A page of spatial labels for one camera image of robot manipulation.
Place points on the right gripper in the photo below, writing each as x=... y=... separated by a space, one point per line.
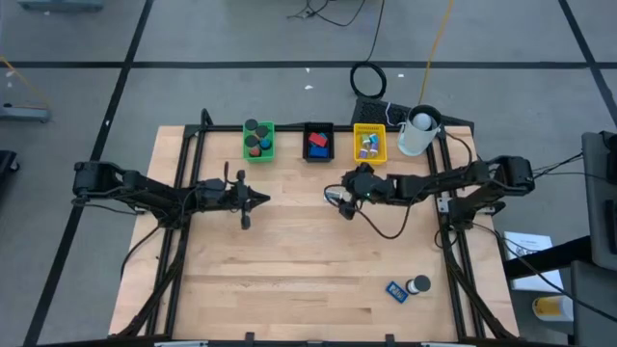
x=371 y=185

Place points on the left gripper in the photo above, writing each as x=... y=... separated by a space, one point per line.
x=217 y=195

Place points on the white digital thermometer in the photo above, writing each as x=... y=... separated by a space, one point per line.
x=333 y=196

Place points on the purple white plug adapter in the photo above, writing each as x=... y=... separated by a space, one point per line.
x=375 y=152

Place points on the blue digital thermometer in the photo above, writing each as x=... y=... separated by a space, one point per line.
x=396 y=292
x=318 y=152

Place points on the green plug adapter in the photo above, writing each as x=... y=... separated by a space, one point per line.
x=366 y=140

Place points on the hourglass with orange sand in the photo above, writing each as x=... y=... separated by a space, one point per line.
x=250 y=124

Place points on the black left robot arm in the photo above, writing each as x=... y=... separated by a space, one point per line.
x=144 y=193

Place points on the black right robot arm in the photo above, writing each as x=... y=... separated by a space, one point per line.
x=434 y=180

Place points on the black plastic basket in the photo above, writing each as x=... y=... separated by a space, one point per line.
x=318 y=160

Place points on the yellow plastic basket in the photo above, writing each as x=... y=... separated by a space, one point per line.
x=383 y=156

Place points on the green plastic basket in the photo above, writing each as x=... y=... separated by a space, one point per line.
x=267 y=158

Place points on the white cylindrical air purifier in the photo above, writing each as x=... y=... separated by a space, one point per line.
x=414 y=140

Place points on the black perforated plate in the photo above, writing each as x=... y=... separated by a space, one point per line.
x=373 y=112

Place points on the white paper sheet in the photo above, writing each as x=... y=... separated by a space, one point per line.
x=523 y=243

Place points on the black diagonal beam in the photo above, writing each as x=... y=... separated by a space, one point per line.
x=544 y=258

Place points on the yellow bottle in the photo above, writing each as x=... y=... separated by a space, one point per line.
x=552 y=308

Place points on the grey floor stand base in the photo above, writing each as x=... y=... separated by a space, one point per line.
x=24 y=114

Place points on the black floor object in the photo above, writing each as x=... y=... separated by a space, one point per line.
x=6 y=166

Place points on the grey desk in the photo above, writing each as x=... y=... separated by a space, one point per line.
x=595 y=217

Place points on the grey floor plate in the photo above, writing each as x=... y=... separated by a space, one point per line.
x=58 y=6

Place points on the black aluminium table frame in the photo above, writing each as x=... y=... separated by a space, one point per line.
x=289 y=128

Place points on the silver arm base bracket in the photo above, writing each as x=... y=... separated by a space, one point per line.
x=443 y=205

